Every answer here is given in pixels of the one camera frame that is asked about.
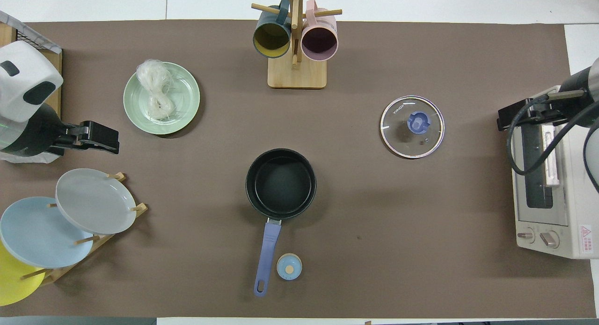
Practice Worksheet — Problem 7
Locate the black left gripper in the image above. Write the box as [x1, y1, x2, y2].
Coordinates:
[61, 121, 120, 155]

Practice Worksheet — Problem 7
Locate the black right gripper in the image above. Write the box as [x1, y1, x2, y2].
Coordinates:
[497, 98, 562, 132]

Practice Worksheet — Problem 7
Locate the white vermicelli bundle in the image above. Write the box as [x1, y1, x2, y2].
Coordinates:
[136, 59, 179, 121]

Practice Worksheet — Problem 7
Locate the glass lid blue knob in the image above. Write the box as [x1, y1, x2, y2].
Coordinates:
[380, 96, 446, 159]

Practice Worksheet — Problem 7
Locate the grey plate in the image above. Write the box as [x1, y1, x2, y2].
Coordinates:
[55, 168, 137, 235]

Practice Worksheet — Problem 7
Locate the light green plate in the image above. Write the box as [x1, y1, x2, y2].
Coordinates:
[123, 61, 201, 135]

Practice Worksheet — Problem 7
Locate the wooden plate rack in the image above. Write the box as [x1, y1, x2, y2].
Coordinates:
[19, 172, 148, 286]

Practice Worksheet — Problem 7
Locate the light blue plate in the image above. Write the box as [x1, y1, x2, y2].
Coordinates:
[0, 196, 94, 268]

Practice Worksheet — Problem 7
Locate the yellow plate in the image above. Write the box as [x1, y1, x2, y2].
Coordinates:
[0, 241, 46, 307]

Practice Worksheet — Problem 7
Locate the white crumpled bag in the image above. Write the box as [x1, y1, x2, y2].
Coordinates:
[0, 151, 61, 164]

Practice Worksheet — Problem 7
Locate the light bamboo board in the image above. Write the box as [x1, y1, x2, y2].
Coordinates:
[0, 23, 63, 117]

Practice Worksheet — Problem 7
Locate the beige toaster oven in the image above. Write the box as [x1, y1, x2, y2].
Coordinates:
[511, 85, 599, 260]

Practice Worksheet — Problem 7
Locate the brown table mat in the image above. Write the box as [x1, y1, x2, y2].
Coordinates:
[0, 20, 597, 318]

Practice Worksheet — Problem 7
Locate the dark teal mug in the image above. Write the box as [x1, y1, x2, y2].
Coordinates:
[253, 0, 293, 59]

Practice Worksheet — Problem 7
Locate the wooden mug tree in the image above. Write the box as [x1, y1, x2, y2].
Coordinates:
[251, 0, 343, 89]

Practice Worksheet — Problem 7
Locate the pink mug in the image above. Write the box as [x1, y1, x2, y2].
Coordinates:
[301, 0, 339, 62]

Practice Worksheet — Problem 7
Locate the small blue knob jar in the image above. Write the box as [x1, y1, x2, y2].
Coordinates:
[276, 253, 303, 281]

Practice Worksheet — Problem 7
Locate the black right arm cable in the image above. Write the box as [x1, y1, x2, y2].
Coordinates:
[507, 93, 599, 194]

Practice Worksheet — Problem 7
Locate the black wire basket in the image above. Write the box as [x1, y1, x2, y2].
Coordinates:
[0, 10, 62, 54]

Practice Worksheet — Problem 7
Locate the black pot blue handle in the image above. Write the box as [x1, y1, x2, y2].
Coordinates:
[245, 148, 317, 297]

